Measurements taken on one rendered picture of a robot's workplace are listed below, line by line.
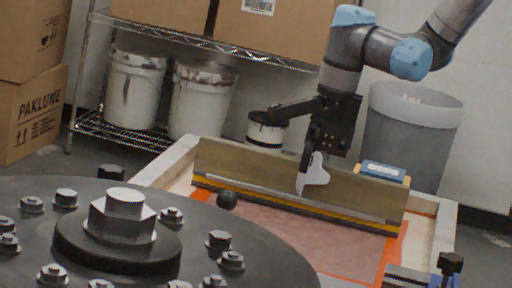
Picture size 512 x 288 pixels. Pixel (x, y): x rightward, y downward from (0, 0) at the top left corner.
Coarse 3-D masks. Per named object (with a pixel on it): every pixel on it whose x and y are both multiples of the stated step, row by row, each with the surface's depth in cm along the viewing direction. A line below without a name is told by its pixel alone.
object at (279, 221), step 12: (204, 192) 203; (216, 192) 205; (216, 204) 198; (240, 204) 201; (252, 204) 202; (264, 204) 203; (252, 216) 196; (264, 216) 197; (276, 216) 198; (288, 216) 199; (276, 228) 192; (288, 228) 193
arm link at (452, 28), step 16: (448, 0) 192; (464, 0) 190; (480, 0) 189; (432, 16) 195; (448, 16) 192; (464, 16) 191; (480, 16) 193; (416, 32) 195; (432, 32) 194; (448, 32) 193; (464, 32) 193; (432, 48) 193; (448, 48) 195; (432, 64) 194; (448, 64) 202
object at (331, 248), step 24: (312, 216) 202; (288, 240) 187; (312, 240) 190; (336, 240) 192; (360, 240) 194; (384, 240) 197; (312, 264) 178; (336, 264) 180; (360, 264) 183; (384, 264) 185
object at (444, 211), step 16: (176, 144) 217; (192, 144) 219; (160, 160) 204; (176, 160) 206; (192, 160) 220; (144, 176) 193; (160, 176) 196; (416, 192) 218; (416, 208) 216; (432, 208) 215; (448, 208) 211; (448, 224) 201; (432, 240) 197; (448, 240) 192; (432, 256) 182; (432, 272) 175
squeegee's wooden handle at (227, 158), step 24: (216, 144) 202; (240, 144) 203; (216, 168) 203; (240, 168) 202; (264, 168) 201; (288, 168) 200; (336, 168) 200; (288, 192) 201; (312, 192) 200; (336, 192) 199; (360, 192) 198; (384, 192) 197; (408, 192) 197; (384, 216) 198
